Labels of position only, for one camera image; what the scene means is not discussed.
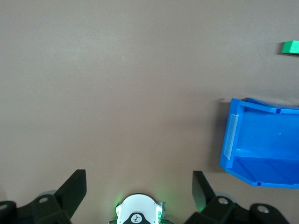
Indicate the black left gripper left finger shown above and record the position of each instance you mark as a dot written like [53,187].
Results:
[58,205]

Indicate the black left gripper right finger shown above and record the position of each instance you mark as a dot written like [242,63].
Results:
[217,212]

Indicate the green cube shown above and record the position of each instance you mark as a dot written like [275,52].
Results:
[290,47]

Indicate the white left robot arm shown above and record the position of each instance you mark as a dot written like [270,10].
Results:
[137,205]

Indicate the blue plastic storage bin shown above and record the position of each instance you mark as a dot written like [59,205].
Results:
[264,144]

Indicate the brown table cover mat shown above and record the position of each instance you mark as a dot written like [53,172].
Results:
[116,81]

